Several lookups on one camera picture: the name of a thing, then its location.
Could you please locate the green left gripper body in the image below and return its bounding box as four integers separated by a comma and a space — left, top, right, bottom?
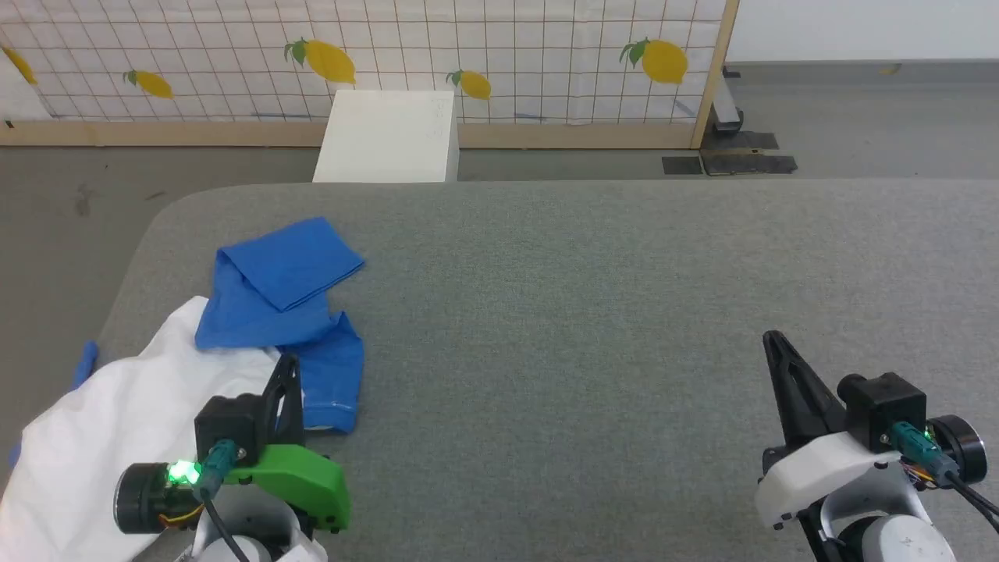
225, 443, 353, 536

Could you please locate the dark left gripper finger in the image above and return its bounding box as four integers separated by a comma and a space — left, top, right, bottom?
281, 357, 307, 450
260, 353, 293, 452

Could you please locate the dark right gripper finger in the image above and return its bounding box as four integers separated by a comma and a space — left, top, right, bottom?
771, 330, 849, 444
763, 331, 816, 457

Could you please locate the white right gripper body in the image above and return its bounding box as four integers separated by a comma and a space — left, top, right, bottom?
755, 429, 911, 532

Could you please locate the white shirt with blue sleeves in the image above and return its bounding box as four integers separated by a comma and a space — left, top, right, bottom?
0, 216, 366, 562

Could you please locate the long black floor tape patch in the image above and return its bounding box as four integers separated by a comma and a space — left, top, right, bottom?
700, 153, 798, 176

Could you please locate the white box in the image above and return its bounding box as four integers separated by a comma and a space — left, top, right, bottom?
312, 90, 460, 183

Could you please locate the grey metal partition foot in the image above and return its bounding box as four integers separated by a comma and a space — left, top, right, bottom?
712, 66, 745, 135

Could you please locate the lemon print partition panel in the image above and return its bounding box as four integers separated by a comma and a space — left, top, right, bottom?
0, 0, 741, 150

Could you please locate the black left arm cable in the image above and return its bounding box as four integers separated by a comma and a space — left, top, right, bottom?
191, 439, 252, 562

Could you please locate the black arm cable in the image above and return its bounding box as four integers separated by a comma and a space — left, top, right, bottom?
891, 421, 999, 539
191, 439, 252, 562

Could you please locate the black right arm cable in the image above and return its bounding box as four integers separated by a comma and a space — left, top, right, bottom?
891, 421, 999, 539

